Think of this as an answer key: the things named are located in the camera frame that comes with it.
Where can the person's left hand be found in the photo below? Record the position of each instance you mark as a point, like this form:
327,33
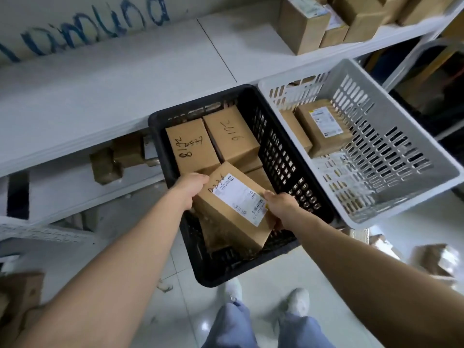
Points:
185,190

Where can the person's right hand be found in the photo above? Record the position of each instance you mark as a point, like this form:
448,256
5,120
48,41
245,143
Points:
284,210

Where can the person's left fingers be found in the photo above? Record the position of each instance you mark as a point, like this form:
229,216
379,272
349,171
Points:
199,179

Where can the person's right thumb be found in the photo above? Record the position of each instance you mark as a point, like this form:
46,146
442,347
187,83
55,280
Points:
270,196

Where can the cardboard box with white label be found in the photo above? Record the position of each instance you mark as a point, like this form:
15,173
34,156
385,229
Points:
232,221

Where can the person's right forearm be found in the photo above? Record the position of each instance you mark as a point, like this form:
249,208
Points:
369,279

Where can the person's left forearm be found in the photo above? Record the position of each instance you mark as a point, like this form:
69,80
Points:
108,279

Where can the black plastic basket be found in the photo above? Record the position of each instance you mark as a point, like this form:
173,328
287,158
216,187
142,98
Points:
286,166

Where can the square handwritten cardboard box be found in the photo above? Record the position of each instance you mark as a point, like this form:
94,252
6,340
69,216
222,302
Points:
192,144

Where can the long handwritten cardboard box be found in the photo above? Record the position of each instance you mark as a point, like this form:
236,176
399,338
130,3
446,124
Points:
232,132

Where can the narrow plain cardboard box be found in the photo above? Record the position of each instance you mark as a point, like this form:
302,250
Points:
295,130

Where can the labelled cardboard box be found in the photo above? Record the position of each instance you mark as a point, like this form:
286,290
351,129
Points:
322,128

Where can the taped brown cardboard box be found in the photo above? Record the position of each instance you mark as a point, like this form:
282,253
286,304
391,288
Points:
106,166

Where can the person's left white shoe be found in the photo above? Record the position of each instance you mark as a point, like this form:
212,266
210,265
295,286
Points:
231,289

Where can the person's white shoe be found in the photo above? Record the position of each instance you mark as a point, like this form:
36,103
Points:
231,289
299,302

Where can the person's right white shoe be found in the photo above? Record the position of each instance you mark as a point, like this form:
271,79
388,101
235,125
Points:
299,302

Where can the torn cardboard piece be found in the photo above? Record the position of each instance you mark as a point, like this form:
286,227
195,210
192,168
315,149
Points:
382,244

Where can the white shelf unit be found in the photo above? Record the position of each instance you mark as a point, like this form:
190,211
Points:
108,94

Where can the white plastic basket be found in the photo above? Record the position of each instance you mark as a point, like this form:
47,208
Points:
391,152

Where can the person's left leg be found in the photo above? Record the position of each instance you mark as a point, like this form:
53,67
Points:
230,328

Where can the person's leg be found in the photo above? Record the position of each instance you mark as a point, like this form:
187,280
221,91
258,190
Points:
230,328
302,331

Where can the person's right leg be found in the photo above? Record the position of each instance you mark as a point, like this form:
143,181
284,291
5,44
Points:
302,331

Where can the tall cardboard box with label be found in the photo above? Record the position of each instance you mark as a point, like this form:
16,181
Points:
302,27

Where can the crumpled cardboard box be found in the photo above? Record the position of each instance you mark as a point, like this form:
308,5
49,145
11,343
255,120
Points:
433,262

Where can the cardboard box with pale label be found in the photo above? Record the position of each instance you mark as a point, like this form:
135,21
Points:
334,30

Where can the large plain cardboard box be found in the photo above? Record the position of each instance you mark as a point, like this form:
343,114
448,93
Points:
362,18

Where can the open cardboard box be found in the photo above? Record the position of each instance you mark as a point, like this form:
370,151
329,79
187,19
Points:
20,297

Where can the grey metal rack frame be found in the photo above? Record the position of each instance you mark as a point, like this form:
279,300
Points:
417,56

